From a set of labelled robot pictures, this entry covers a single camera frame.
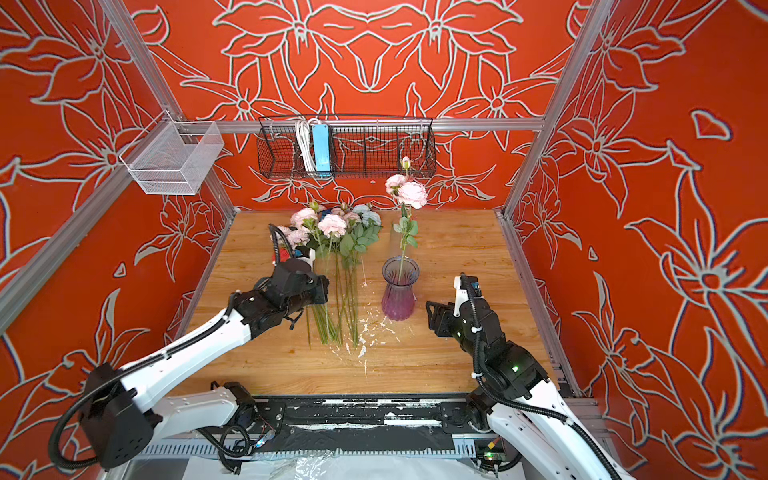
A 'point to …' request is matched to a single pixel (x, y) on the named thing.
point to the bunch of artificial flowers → (338, 237)
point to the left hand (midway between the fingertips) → (331, 280)
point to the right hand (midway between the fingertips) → (431, 304)
